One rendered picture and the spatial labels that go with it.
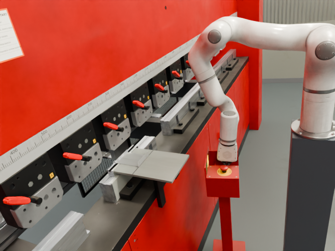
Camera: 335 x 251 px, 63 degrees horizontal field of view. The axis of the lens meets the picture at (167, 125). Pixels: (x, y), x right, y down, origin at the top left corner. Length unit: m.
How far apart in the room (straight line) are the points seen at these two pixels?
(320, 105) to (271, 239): 1.18
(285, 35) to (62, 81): 0.82
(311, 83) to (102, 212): 0.96
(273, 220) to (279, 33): 1.48
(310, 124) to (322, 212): 0.44
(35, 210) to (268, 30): 1.00
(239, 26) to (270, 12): 3.41
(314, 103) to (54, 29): 0.97
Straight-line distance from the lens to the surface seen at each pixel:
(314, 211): 1.49
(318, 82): 1.19
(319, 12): 4.66
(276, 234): 2.19
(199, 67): 1.26
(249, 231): 2.19
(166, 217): 1.37
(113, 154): 1.15
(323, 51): 1.09
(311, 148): 1.28
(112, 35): 1.08
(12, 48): 0.79
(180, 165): 1.10
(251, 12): 3.00
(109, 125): 0.99
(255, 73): 3.12
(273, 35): 1.16
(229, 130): 1.34
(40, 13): 0.86
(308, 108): 1.24
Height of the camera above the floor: 1.63
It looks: 26 degrees down
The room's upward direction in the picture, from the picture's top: 9 degrees counter-clockwise
